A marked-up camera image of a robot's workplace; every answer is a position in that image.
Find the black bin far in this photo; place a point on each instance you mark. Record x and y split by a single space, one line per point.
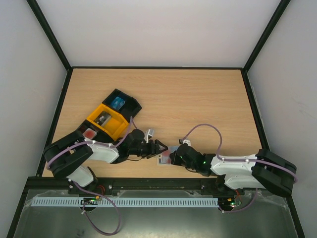
131 107

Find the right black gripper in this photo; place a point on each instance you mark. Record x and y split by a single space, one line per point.
177 157

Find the blue card in bin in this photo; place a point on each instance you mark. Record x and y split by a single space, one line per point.
117 103

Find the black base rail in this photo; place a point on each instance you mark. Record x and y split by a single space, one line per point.
204 186

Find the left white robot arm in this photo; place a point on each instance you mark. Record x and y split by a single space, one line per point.
65 158

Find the yellow bin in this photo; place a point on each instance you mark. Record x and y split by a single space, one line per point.
108 121

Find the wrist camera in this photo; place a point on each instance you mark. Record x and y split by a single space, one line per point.
185 141
149 134

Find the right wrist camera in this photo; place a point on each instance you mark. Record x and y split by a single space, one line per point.
185 141

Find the black bin near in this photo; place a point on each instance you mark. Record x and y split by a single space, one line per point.
101 135

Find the black enclosure frame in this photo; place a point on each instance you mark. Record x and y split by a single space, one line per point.
273 41

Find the black card in bin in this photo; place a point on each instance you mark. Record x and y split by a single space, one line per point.
102 118

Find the white slotted cable duct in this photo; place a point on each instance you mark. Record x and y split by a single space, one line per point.
125 202

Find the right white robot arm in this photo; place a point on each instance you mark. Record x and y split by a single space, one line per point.
264 170

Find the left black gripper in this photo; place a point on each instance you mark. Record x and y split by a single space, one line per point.
154 150

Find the translucent plastic card holder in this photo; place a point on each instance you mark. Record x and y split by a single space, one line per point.
172 148

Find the white red card in bin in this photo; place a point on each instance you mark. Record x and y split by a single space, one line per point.
89 133

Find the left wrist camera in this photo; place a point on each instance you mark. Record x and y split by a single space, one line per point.
149 134

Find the black bin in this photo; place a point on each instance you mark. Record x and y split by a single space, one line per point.
101 135
131 107

